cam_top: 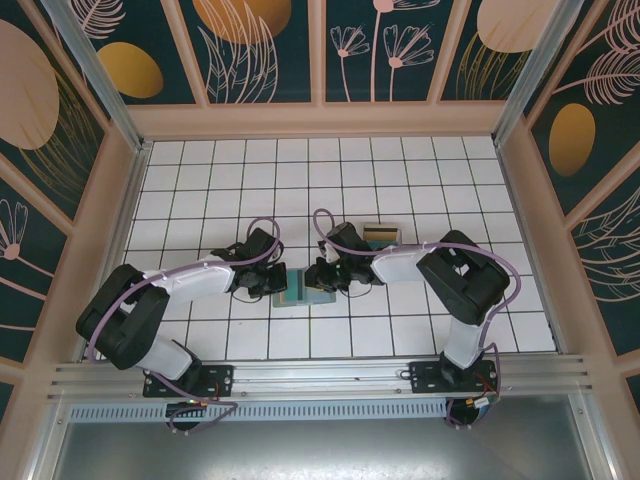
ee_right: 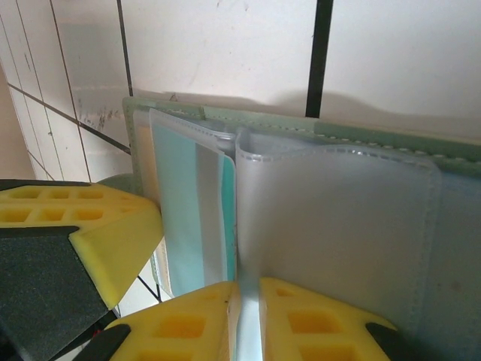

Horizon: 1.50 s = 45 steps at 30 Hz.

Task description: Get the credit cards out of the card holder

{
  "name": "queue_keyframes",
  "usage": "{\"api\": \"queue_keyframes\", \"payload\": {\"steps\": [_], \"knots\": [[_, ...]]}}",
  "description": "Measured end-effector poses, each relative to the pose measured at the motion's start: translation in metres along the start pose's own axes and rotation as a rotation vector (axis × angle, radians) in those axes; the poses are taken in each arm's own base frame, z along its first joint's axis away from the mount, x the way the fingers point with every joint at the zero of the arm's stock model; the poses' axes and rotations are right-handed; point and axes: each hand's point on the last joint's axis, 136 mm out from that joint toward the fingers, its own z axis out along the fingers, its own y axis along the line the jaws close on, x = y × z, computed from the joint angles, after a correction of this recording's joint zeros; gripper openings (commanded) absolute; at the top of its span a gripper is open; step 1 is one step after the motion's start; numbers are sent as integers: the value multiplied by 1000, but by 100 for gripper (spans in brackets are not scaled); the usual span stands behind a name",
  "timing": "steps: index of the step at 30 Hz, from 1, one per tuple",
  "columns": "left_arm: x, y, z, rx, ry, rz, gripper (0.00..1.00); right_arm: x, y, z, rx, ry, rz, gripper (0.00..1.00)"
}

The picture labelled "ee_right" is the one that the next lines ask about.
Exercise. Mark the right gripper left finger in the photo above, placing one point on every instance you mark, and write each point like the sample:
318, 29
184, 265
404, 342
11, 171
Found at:
180, 331

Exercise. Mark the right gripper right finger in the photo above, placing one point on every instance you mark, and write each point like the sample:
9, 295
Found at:
319, 331

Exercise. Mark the teal card with grey stripe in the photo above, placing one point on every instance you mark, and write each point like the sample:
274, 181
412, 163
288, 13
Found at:
180, 207

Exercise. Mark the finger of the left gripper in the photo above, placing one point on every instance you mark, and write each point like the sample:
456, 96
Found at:
45, 263

